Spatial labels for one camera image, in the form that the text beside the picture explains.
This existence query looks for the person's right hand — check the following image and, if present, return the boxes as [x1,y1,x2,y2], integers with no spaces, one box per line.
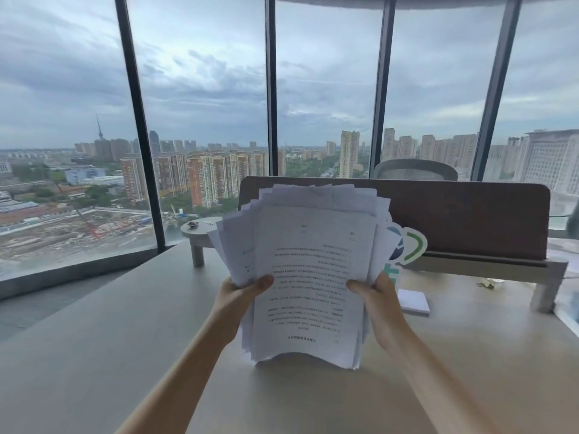
[346,271,411,353]

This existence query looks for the person's left hand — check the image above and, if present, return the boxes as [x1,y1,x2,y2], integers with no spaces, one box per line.
[210,275,275,347]

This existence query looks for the stack of printed white papers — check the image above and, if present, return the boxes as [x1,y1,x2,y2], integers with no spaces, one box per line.
[207,183,393,370]

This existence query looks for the person's left forearm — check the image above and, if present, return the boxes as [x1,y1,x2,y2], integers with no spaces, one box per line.
[115,314,237,434]

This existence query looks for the person's right forearm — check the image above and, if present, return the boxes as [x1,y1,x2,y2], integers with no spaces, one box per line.
[384,329,503,434]

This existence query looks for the white sticky note pad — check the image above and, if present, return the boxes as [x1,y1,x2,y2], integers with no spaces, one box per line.
[397,289,431,317]

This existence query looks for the green and white mug-shaped sign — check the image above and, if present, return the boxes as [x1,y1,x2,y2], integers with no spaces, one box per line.
[384,222,429,294]

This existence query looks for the beige desk riser shelf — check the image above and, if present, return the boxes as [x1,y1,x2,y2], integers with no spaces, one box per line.
[180,216,569,314]

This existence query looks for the brown desk divider panel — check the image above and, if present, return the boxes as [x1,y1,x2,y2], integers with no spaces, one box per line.
[238,176,552,262]

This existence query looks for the grey mesh office chair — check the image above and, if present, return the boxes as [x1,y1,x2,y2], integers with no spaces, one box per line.
[374,159,459,181]

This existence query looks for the dark window frame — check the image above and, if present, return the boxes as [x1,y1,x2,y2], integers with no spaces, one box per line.
[113,0,524,255]

